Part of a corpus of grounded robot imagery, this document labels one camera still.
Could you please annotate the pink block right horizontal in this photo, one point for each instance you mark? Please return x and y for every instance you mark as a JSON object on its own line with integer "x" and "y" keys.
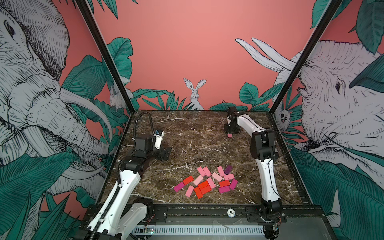
{"x": 229, "y": 177}

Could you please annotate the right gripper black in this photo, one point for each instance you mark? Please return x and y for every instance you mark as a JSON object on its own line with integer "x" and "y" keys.
{"x": 226, "y": 129}

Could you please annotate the pink block beside red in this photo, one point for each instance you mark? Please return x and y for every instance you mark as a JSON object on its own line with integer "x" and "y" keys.
{"x": 211, "y": 183}

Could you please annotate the black frame post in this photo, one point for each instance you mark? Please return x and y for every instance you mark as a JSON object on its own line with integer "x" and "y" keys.
{"x": 324, "y": 21}
{"x": 102, "y": 46}

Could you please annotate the magenta block far left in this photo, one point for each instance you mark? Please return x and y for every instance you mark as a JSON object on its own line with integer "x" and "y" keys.
{"x": 178, "y": 187}

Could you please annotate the dark purple block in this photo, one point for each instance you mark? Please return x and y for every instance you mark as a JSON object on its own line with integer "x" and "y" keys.
{"x": 228, "y": 169}

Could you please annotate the black right frame post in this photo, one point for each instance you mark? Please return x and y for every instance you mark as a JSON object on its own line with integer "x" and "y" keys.
{"x": 324, "y": 21}

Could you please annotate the pink block top pair left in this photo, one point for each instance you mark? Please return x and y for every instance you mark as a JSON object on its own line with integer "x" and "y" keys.
{"x": 201, "y": 171}

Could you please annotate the red block upper left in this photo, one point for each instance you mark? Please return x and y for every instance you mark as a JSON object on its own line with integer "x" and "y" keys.
{"x": 188, "y": 180}

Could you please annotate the black front rail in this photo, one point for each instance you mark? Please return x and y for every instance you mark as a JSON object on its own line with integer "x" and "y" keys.
{"x": 162, "y": 213}

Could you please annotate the magenta block lower right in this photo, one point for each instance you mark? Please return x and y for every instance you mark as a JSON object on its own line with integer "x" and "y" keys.
{"x": 224, "y": 189}

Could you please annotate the red block bottom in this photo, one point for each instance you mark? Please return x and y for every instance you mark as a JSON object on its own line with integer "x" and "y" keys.
{"x": 198, "y": 192}

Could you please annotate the white slotted cable duct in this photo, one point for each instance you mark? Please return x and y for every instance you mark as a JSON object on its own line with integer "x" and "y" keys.
{"x": 175, "y": 230}

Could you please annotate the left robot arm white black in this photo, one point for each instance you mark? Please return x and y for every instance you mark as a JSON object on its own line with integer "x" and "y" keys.
{"x": 112, "y": 222}

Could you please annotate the pink block top pair right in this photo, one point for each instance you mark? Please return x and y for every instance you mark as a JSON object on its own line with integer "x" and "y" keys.
{"x": 207, "y": 171}

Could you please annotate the light pink block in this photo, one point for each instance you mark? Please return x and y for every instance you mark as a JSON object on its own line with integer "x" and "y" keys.
{"x": 217, "y": 177}
{"x": 198, "y": 180}

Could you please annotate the magenta block tilted right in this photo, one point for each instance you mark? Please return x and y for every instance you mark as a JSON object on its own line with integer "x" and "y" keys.
{"x": 233, "y": 184}

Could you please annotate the red block large center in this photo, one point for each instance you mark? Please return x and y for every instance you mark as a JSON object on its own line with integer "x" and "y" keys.
{"x": 204, "y": 187}

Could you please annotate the black left frame post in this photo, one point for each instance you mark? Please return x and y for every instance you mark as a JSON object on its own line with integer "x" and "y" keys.
{"x": 102, "y": 46}

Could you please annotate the pink block pair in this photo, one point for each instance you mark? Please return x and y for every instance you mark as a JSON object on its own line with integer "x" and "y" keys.
{"x": 201, "y": 171}
{"x": 207, "y": 171}

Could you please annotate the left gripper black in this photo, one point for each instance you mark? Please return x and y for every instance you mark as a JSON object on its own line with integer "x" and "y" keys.
{"x": 161, "y": 156}

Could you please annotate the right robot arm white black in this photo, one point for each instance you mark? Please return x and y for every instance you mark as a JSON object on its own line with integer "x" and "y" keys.
{"x": 263, "y": 150}

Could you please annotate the red block right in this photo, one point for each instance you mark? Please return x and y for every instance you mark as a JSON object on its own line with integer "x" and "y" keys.
{"x": 224, "y": 183}

